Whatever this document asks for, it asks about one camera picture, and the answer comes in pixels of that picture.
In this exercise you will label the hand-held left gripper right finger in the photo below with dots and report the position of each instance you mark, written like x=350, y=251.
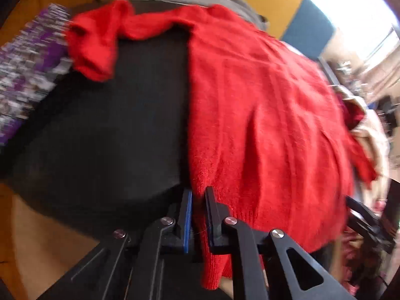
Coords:
x=211, y=222

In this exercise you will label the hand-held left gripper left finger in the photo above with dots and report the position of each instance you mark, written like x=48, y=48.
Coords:
x=187, y=222

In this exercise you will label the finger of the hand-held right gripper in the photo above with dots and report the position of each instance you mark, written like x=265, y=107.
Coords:
x=368, y=225

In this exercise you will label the red knit sweater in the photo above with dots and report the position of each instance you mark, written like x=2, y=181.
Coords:
x=256, y=125

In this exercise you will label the beige fluffy garment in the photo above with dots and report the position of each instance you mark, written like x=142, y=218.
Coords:
x=375, y=137

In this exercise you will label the dark red garment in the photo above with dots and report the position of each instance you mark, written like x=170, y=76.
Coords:
x=354, y=114

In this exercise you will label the purple speckled knit garment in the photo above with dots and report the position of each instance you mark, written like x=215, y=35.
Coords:
x=28, y=72

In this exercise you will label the grey yellow blue chair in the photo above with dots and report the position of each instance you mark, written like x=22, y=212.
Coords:
x=281, y=9

